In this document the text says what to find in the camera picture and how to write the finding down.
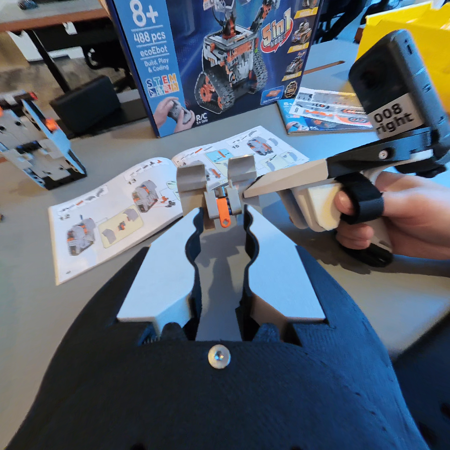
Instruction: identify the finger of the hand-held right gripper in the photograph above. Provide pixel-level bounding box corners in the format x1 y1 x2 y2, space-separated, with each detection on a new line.
243 158 330 199

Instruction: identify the blue toy robot box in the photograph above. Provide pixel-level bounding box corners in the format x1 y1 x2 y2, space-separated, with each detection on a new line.
105 0 323 138

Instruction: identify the partly built brick robot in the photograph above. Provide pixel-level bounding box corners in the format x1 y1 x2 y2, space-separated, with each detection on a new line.
0 91 88 191

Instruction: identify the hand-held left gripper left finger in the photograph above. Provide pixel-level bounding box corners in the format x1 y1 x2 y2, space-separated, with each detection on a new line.
117 207 205 340

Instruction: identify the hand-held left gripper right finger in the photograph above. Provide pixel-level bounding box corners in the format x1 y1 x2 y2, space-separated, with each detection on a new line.
235 205 326 340

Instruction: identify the yellow box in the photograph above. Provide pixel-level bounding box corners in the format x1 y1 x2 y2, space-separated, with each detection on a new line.
356 0 450 114

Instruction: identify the blue closed booklet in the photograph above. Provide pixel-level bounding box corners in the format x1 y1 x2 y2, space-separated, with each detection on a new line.
277 88 375 135

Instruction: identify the grey orange brick assembly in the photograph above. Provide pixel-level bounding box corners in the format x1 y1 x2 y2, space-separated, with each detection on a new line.
176 154 261 230

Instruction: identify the black box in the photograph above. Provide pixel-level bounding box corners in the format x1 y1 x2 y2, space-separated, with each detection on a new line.
49 75 122 133

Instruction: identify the wooden background table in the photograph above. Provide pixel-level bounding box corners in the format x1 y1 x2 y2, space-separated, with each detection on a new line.
0 0 110 93

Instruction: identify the sticker sheet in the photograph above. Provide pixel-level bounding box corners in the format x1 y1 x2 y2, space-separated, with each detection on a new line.
293 92 373 128

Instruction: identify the person's right hand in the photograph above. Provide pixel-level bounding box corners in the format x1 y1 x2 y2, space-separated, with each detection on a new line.
333 172 450 254

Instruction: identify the open instruction booklet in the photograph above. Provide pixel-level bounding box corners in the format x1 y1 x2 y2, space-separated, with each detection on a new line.
47 125 311 285

